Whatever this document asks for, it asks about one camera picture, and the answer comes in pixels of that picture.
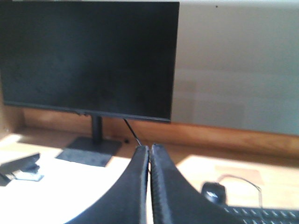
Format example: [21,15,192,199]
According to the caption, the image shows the black keyboard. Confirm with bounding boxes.
[223,206,299,224]

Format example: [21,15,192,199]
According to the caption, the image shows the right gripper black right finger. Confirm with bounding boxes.
[149,143,242,224]

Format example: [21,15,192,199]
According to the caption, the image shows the black stapler with orange label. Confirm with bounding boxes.
[0,153,40,186]

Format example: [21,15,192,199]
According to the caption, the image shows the black monitor cable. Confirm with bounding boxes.
[123,118,142,147]

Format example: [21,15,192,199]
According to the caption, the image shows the white paper sheets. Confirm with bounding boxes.
[0,154,130,224]

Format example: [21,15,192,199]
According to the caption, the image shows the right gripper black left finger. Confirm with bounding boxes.
[68,146,149,224]

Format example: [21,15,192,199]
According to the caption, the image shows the wooden desk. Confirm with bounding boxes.
[0,105,299,209]

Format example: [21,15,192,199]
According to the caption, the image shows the black monitor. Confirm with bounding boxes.
[0,0,180,167]

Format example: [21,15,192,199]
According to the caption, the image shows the black computer mouse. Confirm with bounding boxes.
[201,182,227,204]

